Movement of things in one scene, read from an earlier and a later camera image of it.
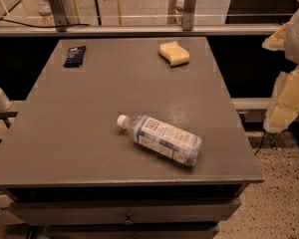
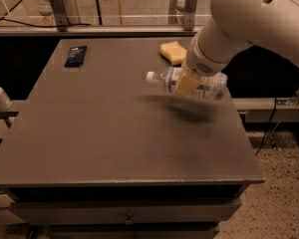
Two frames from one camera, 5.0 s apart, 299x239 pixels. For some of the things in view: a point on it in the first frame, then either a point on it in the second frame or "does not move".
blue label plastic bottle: [174, 143] to [213, 86]
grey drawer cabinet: [127, 137] does not move
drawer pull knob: [129, 221] does not move
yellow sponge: [174, 54] does not move
